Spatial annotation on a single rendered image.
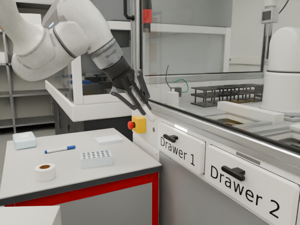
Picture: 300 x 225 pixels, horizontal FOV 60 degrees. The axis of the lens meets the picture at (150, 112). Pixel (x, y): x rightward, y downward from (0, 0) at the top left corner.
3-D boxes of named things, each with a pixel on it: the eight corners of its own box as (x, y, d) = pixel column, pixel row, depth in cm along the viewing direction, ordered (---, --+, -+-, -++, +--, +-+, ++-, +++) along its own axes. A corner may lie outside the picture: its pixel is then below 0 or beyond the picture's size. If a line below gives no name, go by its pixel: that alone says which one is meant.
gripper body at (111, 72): (104, 71, 74) (122, 96, 78) (127, 53, 76) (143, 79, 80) (97, 69, 81) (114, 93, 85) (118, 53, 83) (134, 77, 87)
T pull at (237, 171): (241, 182, 62) (242, 177, 62) (220, 170, 68) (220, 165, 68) (252, 179, 63) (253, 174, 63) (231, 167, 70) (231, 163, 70)
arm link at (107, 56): (118, 35, 73) (129, 53, 76) (108, 38, 81) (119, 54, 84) (92, 55, 71) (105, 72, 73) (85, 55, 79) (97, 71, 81)
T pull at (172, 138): (172, 143, 90) (173, 139, 89) (162, 137, 96) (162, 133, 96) (181, 141, 91) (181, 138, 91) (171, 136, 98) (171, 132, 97)
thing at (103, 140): (99, 145, 128) (98, 142, 128) (94, 140, 136) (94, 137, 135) (123, 142, 134) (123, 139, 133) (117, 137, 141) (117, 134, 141)
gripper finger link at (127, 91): (124, 78, 79) (120, 81, 79) (143, 107, 84) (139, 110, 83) (119, 77, 82) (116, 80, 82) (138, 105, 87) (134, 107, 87)
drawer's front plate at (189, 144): (199, 175, 83) (201, 142, 81) (157, 147, 109) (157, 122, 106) (204, 174, 84) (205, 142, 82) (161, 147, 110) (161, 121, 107)
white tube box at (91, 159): (81, 168, 102) (80, 159, 101) (80, 160, 110) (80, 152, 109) (112, 164, 106) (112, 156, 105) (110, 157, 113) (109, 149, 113)
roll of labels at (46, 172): (31, 181, 92) (30, 170, 91) (40, 172, 99) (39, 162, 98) (51, 181, 91) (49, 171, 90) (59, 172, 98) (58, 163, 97)
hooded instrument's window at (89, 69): (72, 104, 157) (68, 26, 147) (46, 80, 313) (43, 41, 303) (220, 93, 206) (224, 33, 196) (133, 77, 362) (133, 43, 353)
